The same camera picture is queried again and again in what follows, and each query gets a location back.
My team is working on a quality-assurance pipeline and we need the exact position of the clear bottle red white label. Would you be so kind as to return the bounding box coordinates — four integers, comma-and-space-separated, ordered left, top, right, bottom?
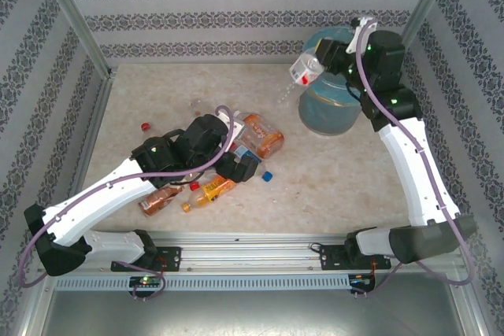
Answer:
288, 51, 326, 88

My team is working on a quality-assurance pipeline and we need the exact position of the yellow juice bottle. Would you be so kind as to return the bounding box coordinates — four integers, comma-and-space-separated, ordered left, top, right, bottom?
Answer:
180, 175, 238, 214

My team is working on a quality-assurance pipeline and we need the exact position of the square bottle with orange label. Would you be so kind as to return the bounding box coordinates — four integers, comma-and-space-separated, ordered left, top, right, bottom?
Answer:
231, 110, 285, 160

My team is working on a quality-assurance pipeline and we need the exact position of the crushed brown bottle red cap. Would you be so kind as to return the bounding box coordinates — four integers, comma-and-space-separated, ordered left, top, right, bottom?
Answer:
137, 181, 201, 218

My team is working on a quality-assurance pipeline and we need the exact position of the mesh bin with blue bag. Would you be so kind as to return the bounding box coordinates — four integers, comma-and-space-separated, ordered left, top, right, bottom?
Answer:
298, 24, 369, 137

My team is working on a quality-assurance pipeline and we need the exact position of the grey metal sheet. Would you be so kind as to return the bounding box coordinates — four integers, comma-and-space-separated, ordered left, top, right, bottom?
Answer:
39, 288, 485, 336

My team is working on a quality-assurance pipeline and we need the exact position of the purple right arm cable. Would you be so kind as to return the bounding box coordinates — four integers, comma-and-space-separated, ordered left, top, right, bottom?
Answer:
350, 19, 477, 298

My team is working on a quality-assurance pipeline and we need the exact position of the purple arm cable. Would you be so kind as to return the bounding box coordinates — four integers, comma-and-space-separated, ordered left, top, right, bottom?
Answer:
350, 19, 477, 298
18, 104, 237, 289

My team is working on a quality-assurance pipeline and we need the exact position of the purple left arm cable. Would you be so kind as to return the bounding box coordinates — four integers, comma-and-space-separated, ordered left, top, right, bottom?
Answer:
18, 104, 237, 289

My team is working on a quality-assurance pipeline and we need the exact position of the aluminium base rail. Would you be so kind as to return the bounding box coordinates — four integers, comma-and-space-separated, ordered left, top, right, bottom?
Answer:
37, 229, 464, 274

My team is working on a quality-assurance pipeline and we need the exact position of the aluminium side rail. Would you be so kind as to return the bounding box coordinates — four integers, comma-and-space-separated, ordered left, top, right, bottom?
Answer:
65, 68, 117, 234

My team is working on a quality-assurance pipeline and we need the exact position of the grey slotted cable duct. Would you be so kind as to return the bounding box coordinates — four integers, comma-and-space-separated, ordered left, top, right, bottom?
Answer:
54, 274, 377, 292

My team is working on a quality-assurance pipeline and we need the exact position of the short purple cable loop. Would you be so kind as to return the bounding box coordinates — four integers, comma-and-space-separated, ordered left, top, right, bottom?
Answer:
132, 264, 169, 301

